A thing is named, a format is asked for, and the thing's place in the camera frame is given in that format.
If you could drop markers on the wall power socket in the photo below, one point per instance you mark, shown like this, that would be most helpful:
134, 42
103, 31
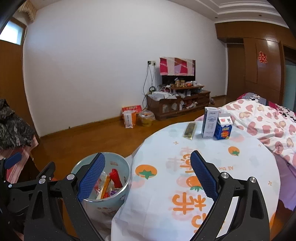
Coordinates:
151, 63

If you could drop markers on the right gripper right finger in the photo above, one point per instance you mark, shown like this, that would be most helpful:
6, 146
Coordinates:
250, 219

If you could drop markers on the yellow plastic bag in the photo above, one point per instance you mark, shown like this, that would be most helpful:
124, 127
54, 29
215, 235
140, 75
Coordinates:
146, 118

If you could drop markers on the dark patterned garment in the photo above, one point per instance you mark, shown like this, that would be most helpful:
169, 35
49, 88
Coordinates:
15, 132

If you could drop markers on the brown wooden wardrobe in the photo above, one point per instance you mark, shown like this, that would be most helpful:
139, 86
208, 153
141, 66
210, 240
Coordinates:
256, 54

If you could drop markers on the purple bed sheet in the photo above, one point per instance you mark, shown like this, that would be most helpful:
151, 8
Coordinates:
287, 182

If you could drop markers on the light blue trash bin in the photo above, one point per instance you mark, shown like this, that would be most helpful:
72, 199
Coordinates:
99, 207

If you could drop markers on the grey milk carton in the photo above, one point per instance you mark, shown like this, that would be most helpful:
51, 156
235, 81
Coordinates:
209, 122

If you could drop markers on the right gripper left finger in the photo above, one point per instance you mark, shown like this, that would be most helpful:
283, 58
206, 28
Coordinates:
44, 220

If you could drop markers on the white fruit-print tablecloth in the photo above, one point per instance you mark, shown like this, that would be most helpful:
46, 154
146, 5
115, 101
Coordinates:
166, 201

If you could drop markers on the red double-happiness sticker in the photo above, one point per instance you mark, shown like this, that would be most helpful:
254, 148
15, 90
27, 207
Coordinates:
262, 58

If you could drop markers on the purple foil wrapper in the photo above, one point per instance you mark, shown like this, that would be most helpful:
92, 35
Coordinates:
113, 192

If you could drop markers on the gold black remote-like packet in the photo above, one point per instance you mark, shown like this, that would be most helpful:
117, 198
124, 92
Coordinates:
190, 130

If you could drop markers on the heart-print white quilt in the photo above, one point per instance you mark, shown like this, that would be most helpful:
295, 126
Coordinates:
265, 123

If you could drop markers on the dark wooden TV cabinet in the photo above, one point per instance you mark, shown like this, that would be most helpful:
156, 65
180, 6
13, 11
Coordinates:
170, 102

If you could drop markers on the television with patterned cover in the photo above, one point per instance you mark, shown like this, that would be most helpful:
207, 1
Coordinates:
171, 68

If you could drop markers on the blue LOOK milk carton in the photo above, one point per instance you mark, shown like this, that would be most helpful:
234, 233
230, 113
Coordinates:
223, 126

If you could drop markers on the red and white box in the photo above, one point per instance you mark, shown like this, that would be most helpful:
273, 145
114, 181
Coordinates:
136, 108

